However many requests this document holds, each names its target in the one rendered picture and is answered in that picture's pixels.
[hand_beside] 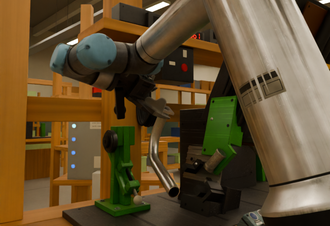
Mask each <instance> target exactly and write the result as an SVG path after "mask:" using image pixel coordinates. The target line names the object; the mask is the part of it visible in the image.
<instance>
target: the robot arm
mask: <svg viewBox="0 0 330 226"><path fill-rule="evenodd" d="M208 23H211V26H212V29H213V31H214V34H215V37H216V40H217V42H218V45H219V48H220V51H221V54H222V57H223V59H224V62H225V65H226V68H227V70H228V73H229V76H230V78H231V81H232V84H233V86H234V89H235V92H236V95H237V97H238V100H239V103H240V106H241V109H242V111H243V114H244V117H245V120H246V122H247V125H248V128H249V131H250V134H251V137H252V139H253V142H254V145H255V148H256V150H257V153H258V156H259V159H260V161H261V164H262V167H263V170H264V172H265V175H266V178H267V181H268V183H269V190H270V191H269V193H268V195H267V198H266V200H265V202H264V204H263V206H262V208H261V210H260V212H261V215H262V218H263V221H264V224H265V226H330V71H329V69H328V66H327V64H326V62H325V60H324V58H323V56H322V54H321V52H320V50H319V48H318V46H317V44H316V42H315V40H314V38H313V36H312V34H311V32H310V30H309V28H308V26H307V23H306V21H305V19H304V17H303V15H302V13H301V11H300V9H299V7H298V5H297V3H296V1H295V0H177V1H176V2H175V3H174V4H173V5H172V6H171V7H170V8H169V9H168V10H167V11H166V12H165V13H164V14H163V15H162V16H161V17H160V18H159V19H158V20H157V21H156V22H155V23H154V24H153V25H152V26H151V27H150V28H149V29H148V30H147V31H146V32H145V33H144V34H143V35H142V36H141V37H140V38H139V39H138V40H137V41H136V42H135V43H133V44H131V43H124V42H116V41H113V40H112V39H111V38H109V37H108V36H106V35H105V34H102V33H95V34H92V35H90V36H87V37H85V38H84V39H82V40H81V41H80V42H79V43H78V44H77V45H76V46H74V47H71V46H70V45H65V44H63V43H60V44H58V45H57V47H56V48H55V50H54V52H53V55H52V57H51V61H50V69H51V70H52V71H53V72H56V73H58V74H61V75H62V76H66V77H68V78H71V79H74V80H76V81H79V82H82V83H85V84H88V85H91V86H93V87H96V88H99V89H102V90H107V91H112V90H113V89H114V100H115V107H114V113H115V114H116V116H117V119H124V118H125V112H126V107H125V101H124V97H126V99H127V100H129V101H130V102H132V103H134V104H135V105H136V106H137V107H138V108H139V109H141V110H143V111H145V112H147V113H149V114H151V115H154V116H156V117H160V118H164V119H170V117H169V116H168V115H167V114H165V113H163V111H164V108H165V105H166V99H164V98H159V99H157V100H154V99H153V98H151V97H146V98H145V101H143V99H144V97H145V96H146V95H147V93H149V92H150V91H151V92H153V91H155V90H156V89H157V87H155V84H154V81H153V80H154V78H155V74H157V73H159V72H160V70H161V68H162V66H163V63H164V58H165V57H167V56H168V55H169V54H170V53H172V52H173V51H174V50H176V49H177V48H178V47H179V46H181V45H182V44H183V43H184V42H186V41H187V40H188V39H189V38H191V37H192V36H193V35H194V34H196V33H197V32H198V31H199V30H201V29H202V28H203V27H204V26H206V25H207V24H208ZM151 75H152V76H151Z"/></svg>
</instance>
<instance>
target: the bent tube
mask: <svg viewBox="0 0 330 226"><path fill-rule="evenodd" d="M163 113H165V114H167V115H169V114H170V115H174V112H173V111H172V109H171V108H170V107H168V106H165V108H164V111H163ZM166 120H167V119H164V118H160V117H157V119H156V121H155V124H154V126H153V129H152V132H151V135H150V140H149V147H148V155H149V161H150V164H151V166H152V168H153V170H154V171H155V173H156V175H157V177H158V178H159V180H160V182H161V183H162V185H163V187H164V188H165V190H166V192H167V194H168V195H169V196H170V197H171V198H174V197H177V196H178V195H179V193H180V189H179V188H178V186H177V185H176V183H175V182H174V180H173V179H172V177H171V176H170V174H169V173H168V171H167V170H166V168H165V167H164V165H163V164H162V162H161V161H160V158H159V153H158V147H159V140H160V136H161V132H162V130H163V127H164V125H165V122H166Z"/></svg>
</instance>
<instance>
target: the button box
mask: <svg viewBox="0 0 330 226"><path fill-rule="evenodd" d="M260 210H261V209H260ZM258 211H259V210H257V211H253V212H249V213H247V214H244V215H243V217H242V218H241V220H240V221H239V223H238V224H237V226H261V225H262V224H263V223H264V221H263V218H262V216H261V215H260V214H259V213H258ZM250 213H254V214H255V215H256V216H257V219H256V220H255V219H253V218H252V217H251V216H250Z"/></svg>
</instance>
